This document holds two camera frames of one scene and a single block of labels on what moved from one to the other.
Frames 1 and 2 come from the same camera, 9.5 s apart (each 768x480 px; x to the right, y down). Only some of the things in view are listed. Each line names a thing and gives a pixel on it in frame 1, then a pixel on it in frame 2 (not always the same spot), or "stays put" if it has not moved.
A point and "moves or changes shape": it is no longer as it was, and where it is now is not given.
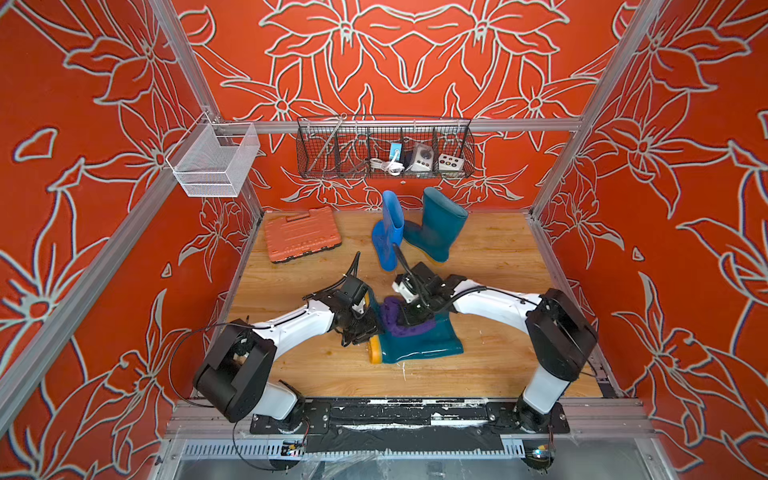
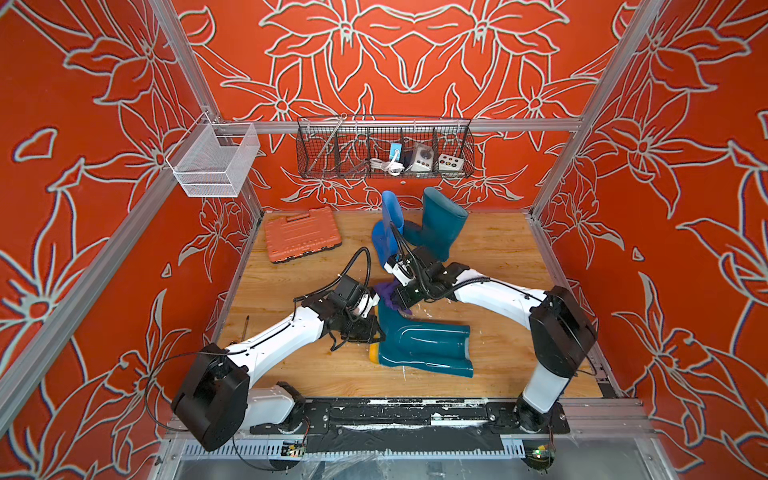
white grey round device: x=424 y=158 stays put
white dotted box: x=449 y=163 stays put
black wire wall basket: x=384 y=147 stays put
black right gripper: x=410 y=319 to x=402 y=299
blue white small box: x=396 y=147 stays put
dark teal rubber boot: x=442 y=338 moves or changes shape
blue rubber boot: x=387 y=234 stays put
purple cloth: x=395 y=322 moves or changes shape
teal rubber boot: x=443 y=222 stays put
